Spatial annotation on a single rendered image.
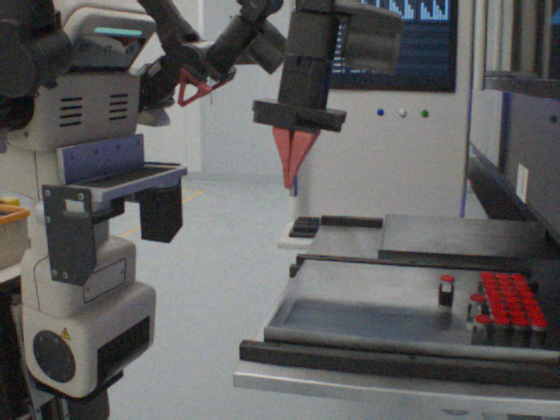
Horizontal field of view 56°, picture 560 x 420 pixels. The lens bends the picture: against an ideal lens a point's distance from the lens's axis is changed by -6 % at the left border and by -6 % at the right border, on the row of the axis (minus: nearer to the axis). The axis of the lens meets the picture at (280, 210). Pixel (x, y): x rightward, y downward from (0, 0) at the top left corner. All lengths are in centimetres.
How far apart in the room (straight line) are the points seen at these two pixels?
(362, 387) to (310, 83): 34
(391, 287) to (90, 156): 53
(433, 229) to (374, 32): 67
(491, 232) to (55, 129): 88
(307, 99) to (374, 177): 95
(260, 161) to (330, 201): 480
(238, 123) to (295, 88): 575
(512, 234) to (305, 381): 72
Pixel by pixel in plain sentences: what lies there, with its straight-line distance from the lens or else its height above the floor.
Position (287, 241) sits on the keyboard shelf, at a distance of 138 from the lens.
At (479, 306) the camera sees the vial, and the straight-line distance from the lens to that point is 76.
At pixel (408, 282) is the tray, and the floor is 89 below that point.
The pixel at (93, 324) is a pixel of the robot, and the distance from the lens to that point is 100.
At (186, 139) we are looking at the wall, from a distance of 662.
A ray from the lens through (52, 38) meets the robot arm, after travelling 79.
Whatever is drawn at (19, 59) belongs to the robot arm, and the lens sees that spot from 74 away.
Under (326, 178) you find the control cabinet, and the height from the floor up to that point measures 92.
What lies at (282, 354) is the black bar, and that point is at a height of 89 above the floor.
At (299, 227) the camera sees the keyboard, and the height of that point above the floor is 83.
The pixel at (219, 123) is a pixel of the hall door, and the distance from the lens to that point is 644.
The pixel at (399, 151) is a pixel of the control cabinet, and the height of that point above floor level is 100.
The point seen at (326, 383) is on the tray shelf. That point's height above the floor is 88.
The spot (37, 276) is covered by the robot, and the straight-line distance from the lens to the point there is 101.
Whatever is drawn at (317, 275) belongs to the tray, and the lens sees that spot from 91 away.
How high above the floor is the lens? 120
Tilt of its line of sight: 14 degrees down
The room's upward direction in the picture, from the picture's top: straight up
